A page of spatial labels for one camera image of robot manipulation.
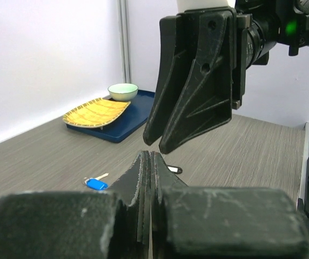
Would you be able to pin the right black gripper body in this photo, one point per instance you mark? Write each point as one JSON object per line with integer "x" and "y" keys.
{"x": 243, "y": 22}

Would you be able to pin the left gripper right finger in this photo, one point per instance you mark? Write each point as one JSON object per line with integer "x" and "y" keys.
{"x": 222, "y": 222}

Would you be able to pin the dark blue tray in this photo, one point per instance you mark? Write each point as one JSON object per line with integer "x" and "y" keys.
{"x": 133, "y": 118}

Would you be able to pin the blue tagged key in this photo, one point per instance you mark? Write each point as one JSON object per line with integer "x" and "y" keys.
{"x": 96, "y": 183}

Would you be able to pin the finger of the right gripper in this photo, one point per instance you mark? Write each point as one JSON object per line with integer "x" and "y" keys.
{"x": 178, "y": 64}
{"x": 205, "y": 101}

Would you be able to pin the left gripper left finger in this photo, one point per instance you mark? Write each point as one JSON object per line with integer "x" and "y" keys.
{"x": 113, "y": 223}

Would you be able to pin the yellow woven bamboo plate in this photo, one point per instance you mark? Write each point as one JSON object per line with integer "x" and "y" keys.
{"x": 95, "y": 113}

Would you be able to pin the light green bowl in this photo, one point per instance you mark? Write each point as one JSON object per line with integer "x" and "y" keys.
{"x": 123, "y": 91}

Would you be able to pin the black tagged key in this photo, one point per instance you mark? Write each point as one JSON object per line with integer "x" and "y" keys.
{"x": 174, "y": 169}

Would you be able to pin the right aluminium frame post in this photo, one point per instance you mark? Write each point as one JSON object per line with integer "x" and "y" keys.
{"x": 123, "y": 16}

